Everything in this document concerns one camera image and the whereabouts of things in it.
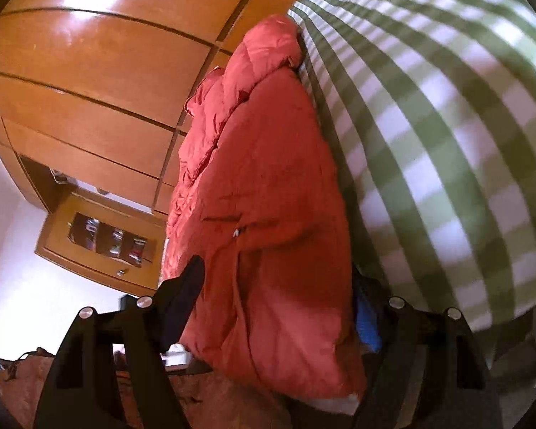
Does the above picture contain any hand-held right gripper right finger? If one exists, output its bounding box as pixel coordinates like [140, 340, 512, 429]
[352, 276, 503, 429]

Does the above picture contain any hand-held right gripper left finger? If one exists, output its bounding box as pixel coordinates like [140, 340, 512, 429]
[33, 255, 206, 429]

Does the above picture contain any orange puffer jacket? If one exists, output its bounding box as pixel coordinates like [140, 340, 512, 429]
[161, 14, 369, 414]

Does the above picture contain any wooden shelf cabinet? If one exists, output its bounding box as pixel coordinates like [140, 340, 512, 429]
[35, 190, 165, 292]

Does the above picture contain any green checked bed sheet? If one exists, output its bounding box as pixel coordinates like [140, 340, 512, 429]
[288, 0, 536, 336]

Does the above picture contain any wooden wardrobe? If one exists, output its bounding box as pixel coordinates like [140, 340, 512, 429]
[0, 0, 336, 226]

